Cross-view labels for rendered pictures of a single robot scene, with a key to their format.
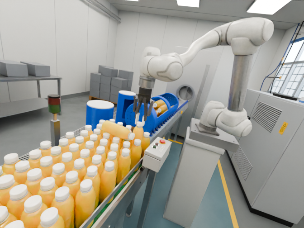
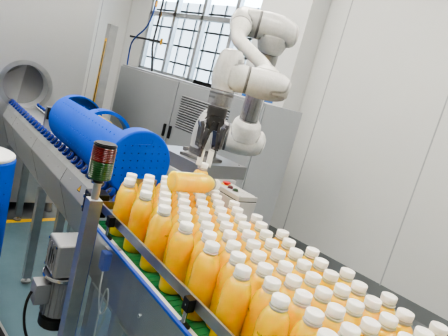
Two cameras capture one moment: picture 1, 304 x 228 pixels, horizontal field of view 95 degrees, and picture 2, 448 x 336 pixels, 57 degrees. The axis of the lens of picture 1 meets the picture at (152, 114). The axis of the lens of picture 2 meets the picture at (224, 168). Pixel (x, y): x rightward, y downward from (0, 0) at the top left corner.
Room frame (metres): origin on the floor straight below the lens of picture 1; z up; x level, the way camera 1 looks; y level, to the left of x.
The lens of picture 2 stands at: (-0.05, 1.37, 1.48)
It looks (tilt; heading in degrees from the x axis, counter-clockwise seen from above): 11 degrees down; 300
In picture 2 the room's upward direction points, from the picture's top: 15 degrees clockwise
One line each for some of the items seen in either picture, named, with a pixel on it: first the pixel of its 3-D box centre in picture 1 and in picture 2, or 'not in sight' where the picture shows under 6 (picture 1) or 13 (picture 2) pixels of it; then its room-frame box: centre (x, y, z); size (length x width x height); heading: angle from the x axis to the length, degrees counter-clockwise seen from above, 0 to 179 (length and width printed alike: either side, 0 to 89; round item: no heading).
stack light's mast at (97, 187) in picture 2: (54, 108); (100, 171); (0.78, 0.59, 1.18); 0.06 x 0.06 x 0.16
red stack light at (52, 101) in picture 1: (54, 100); (104, 153); (0.78, 0.59, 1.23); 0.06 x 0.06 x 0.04
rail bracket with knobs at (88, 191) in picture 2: not in sight; (96, 205); (1.04, 0.32, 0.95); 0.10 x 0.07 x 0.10; 70
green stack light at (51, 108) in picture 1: (54, 107); (101, 169); (0.78, 0.59, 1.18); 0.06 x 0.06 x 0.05
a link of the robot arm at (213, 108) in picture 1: (213, 113); (210, 129); (1.20, -0.53, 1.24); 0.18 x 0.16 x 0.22; 32
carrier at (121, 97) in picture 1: (124, 117); not in sight; (2.27, 0.47, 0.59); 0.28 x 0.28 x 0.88
